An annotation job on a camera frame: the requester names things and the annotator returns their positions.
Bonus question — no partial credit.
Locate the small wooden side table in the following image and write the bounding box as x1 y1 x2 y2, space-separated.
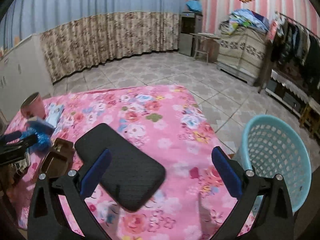
191 33 221 64

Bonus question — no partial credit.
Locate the floral beige curtain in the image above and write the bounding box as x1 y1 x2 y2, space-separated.
40 11 180 82

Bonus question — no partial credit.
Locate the light blue tissue pack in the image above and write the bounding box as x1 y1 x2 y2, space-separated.
45 103 64 128

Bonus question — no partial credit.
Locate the blue bag on dispenser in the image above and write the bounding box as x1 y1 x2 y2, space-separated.
185 0 202 13

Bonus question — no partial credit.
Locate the blue crinkled plastic wrapper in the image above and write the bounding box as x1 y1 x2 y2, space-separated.
20 118 55 152

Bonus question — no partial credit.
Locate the wooden stool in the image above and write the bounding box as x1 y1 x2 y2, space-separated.
299 98 320 138

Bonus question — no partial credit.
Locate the light blue plastic basket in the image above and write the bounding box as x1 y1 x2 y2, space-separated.
233 115 311 213

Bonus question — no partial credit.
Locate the white cabinet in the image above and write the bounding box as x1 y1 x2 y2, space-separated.
1 34 54 122

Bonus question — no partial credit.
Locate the grey water dispenser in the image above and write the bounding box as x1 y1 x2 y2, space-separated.
178 11 203 56

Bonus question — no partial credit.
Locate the pink metal mug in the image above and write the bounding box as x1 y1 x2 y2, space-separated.
20 92 46 119

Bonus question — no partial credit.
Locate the brown square tray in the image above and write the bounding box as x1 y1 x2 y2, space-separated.
39 138 75 178

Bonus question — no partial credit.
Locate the pile of folded clothes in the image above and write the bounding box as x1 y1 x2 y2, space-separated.
219 9 269 35

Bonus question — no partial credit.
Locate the dark patterned snack bag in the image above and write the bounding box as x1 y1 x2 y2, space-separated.
11 152 31 177

